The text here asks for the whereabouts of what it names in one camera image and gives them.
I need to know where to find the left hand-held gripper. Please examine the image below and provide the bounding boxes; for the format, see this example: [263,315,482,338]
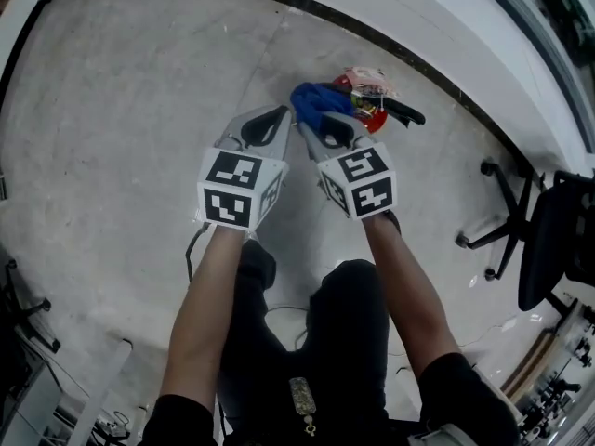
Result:
[197,104,294,230]

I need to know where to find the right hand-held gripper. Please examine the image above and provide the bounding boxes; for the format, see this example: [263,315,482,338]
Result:
[295,112,398,222]

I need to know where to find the red fire extinguisher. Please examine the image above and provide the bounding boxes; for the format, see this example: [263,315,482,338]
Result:
[332,70,427,135]

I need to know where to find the blue cloth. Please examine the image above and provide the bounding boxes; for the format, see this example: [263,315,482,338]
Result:
[290,81,354,132]

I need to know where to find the person's right forearm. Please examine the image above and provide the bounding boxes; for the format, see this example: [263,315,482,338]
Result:
[362,211,466,380]

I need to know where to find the person's left forearm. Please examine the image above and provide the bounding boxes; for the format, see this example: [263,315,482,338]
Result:
[157,225,247,408]

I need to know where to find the red tag in clear sleeve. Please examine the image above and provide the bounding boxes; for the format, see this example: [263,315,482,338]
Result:
[343,66,401,101]

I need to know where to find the person's black trousers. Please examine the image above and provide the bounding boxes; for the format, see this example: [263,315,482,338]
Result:
[218,239,391,436]

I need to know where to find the black mesh office chair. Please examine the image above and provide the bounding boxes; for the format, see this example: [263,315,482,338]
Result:
[455,158,595,313]

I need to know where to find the ornate hanging pendant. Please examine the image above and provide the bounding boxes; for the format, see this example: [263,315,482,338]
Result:
[288,376,319,436]

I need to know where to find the person's black shirt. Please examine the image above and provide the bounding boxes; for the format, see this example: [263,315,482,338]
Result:
[139,353,520,446]

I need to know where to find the black padded office chair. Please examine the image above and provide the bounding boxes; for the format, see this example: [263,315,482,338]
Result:
[0,257,62,355]

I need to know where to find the white desk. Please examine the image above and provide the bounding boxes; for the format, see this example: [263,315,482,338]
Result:
[0,336,136,446]

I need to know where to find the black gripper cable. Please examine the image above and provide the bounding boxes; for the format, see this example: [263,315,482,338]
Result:
[185,223,211,287]

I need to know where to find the black window frame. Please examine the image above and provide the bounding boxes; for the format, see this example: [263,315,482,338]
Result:
[464,0,595,157]

